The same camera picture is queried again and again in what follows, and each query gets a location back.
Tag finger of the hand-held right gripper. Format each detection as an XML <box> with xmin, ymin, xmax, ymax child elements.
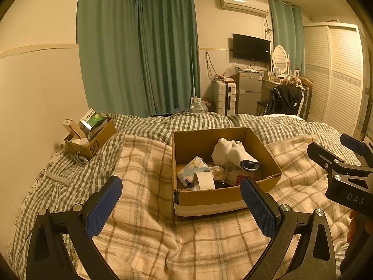
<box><xmin>340</xmin><ymin>133</ymin><xmax>373</xmax><ymax>168</ymax></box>
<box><xmin>307</xmin><ymin>142</ymin><xmax>346</xmax><ymax>171</ymax></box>

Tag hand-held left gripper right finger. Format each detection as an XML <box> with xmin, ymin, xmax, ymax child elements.
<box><xmin>240</xmin><ymin>176</ymin><xmax>346</xmax><ymax>280</ymax></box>

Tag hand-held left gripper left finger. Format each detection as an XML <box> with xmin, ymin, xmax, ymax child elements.
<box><xmin>26</xmin><ymin>175</ymin><xmax>123</xmax><ymax>280</ymax></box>

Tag clear plastic bag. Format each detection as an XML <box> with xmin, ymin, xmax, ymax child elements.
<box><xmin>217</xmin><ymin>163</ymin><xmax>262</xmax><ymax>186</ymax></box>

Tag white sock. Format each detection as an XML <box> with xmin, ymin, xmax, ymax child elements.
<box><xmin>212</xmin><ymin>138</ymin><xmax>245</xmax><ymax>165</ymax></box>
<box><xmin>233</xmin><ymin>149</ymin><xmax>260</xmax><ymax>171</ymax></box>

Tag large cardboard box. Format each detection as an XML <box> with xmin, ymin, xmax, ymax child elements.
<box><xmin>171</xmin><ymin>127</ymin><xmax>283</xmax><ymax>217</ymax></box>

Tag white tissue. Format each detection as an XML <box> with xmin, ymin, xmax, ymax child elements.
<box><xmin>208</xmin><ymin>166</ymin><xmax>225</xmax><ymax>179</ymax></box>

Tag white tape roll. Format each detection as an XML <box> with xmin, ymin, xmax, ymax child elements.
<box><xmin>193</xmin><ymin>172</ymin><xmax>216</xmax><ymax>191</ymax></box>

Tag floral tissue packet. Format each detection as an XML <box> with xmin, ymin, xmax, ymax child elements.
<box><xmin>177</xmin><ymin>157</ymin><xmax>211</xmax><ymax>188</ymax></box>

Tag person's right hand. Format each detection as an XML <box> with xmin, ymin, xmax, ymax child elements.
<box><xmin>348</xmin><ymin>208</ymin><xmax>368</xmax><ymax>243</ymax></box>

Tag green checked bedsheet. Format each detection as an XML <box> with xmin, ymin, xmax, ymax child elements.
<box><xmin>7</xmin><ymin>111</ymin><xmax>362</xmax><ymax>269</ymax></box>

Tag beige plaid blanket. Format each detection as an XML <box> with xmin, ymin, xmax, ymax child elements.
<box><xmin>62</xmin><ymin>134</ymin><xmax>359</xmax><ymax>280</ymax></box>

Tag grey white tube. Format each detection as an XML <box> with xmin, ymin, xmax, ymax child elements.
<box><xmin>46</xmin><ymin>172</ymin><xmax>72</xmax><ymax>186</ymax></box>

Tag white plastic hook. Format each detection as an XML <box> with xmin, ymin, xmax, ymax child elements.
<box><xmin>71</xmin><ymin>151</ymin><xmax>90</xmax><ymax>167</ymax></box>

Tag dark brown luggage case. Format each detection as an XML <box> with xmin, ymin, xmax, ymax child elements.
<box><xmin>299</xmin><ymin>77</ymin><xmax>314</xmax><ymax>120</ymax></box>

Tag small printed cardboard box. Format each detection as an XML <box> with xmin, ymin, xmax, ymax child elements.
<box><xmin>64</xmin><ymin>117</ymin><xmax>117</xmax><ymax>161</ymax></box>

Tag black jacket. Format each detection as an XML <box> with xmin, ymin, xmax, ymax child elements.
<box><xmin>264</xmin><ymin>85</ymin><xmax>303</xmax><ymax>116</ymax></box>

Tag white louvred wardrobe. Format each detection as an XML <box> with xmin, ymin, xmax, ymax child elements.
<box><xmin>303</xmin><ymin>22</ymin><xmax>369</xmax><ymax>136</ymax></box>

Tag floral patterned cloth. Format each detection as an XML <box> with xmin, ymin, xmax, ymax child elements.
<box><xmin>284</xmin><ymin>75</ymin><xmax>304</xmax><ymax>90</ymax></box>

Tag beige slim box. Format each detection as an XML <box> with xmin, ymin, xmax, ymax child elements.
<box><xmin>63</xmin><ymin>118</ymin><xmax>87</xmax><ymax>140</ymax></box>

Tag dressing table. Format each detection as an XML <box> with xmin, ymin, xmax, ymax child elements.
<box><xmin>256</xmin><ymin>79</ymin><xmax>287</xmax><ymax>116</ymax></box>

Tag green medicine box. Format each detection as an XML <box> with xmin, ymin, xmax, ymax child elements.
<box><xmin>80</xmin><ymin>108</ymin><xmax>104</xmax><ymax>130</ymax></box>

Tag silver small fridge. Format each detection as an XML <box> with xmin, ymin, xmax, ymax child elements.
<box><xmin>235</xmin><ymin>70</ymin><xmax>263</xmax><ymax>115</ymax></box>

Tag white oval mirror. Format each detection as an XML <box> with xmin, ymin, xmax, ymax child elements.
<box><xmin>272</xmin><ymin>45</ymin><xmax>291</xmax><ymax>73</ymax></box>

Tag white ribbed suitcase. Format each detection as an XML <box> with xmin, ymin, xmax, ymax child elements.
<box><xmin>214</xmin><ymin>80</ymin><xmax>237</xmax><ymax>116</ymax></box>

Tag floral bag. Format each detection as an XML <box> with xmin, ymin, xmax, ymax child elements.
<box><xmin>201</xmin><ymin>98</ymin><xmax>215</xmax><ymax>113</ymax></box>

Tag clear water jug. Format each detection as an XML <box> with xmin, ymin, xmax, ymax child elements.
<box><xmin>190</xmin><ymin>97</ymin><xmax>209</xmax><ymax>114</ymax></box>

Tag light green narrow curtain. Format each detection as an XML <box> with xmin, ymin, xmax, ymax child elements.
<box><xmin>269</xmin><ymin>0</ymin><xmax>305</xmax><ymax>78</ymax></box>

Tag white mop pole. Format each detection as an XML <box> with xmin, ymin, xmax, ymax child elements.
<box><xmin>190</xmin><ymin>47</ymin><xmax>197</xmax><ymax>100</ymax></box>

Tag wide green curtain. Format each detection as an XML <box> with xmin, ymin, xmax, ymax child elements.
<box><xmin>76</xmin><ymin>0</ymin><xmax>143</xmax><ymax>117</ymax></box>

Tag white air conditioner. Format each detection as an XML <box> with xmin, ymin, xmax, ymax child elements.
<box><xmin>218</xmin><ymin>0</ymin><xmax>269</xmax><ymax>17</ymax></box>

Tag thin dark cable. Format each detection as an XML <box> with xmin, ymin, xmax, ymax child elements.
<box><xmin>17</xmin><ymin>224</ymin><xmax>39</xmax><ymax>258</ymax></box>

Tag black wall television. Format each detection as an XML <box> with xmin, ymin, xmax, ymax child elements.
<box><xmin>232</xmin><ymin>33</ymin><xmax>270</xmax><ymax>63</ymax></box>

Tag hanging wall cables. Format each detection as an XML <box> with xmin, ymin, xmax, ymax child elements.
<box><xmin>205</xmin><ymin>52</ymin><xmax>220</xmax><ymax>80</ymax></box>

